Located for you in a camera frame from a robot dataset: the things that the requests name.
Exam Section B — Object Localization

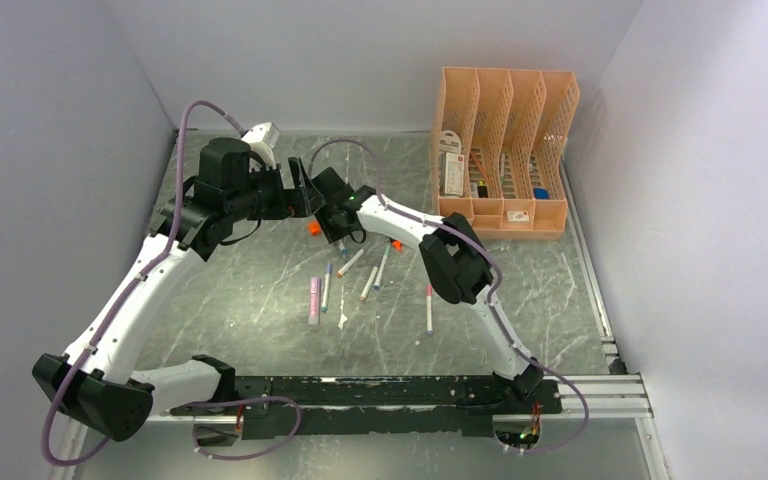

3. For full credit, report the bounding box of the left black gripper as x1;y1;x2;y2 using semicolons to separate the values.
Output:
227;156;326;223

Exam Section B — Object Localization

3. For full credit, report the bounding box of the red capped white marker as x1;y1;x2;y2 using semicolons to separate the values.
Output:
425;284;434;335

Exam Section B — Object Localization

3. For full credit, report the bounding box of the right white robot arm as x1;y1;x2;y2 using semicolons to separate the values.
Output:
312;168;544;414

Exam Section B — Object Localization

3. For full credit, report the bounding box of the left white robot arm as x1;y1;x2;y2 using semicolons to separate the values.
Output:
32;137;323;442

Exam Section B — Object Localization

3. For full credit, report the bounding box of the grey capped orange marker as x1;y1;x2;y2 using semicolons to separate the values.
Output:
336;248;365;278

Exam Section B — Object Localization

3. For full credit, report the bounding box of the green capped white marker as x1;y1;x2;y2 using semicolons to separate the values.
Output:
372;244;392;290

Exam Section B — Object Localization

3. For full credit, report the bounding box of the pink highlighter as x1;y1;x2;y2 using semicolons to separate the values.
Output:
308;276;321;325

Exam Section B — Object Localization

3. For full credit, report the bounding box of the lavender capped teal marker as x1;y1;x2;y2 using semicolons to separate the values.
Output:
320;262;333;312

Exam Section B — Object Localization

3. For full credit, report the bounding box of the white packaged item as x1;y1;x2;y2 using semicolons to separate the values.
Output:
438;130;465;197

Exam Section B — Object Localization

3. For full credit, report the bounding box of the orange plastic file organizer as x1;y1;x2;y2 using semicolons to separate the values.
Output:
429;67;580;241

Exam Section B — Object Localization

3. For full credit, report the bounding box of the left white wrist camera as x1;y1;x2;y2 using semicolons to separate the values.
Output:
241;122;280;164

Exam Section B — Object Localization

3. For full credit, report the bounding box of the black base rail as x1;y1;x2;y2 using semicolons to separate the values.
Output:
169;375;562;440

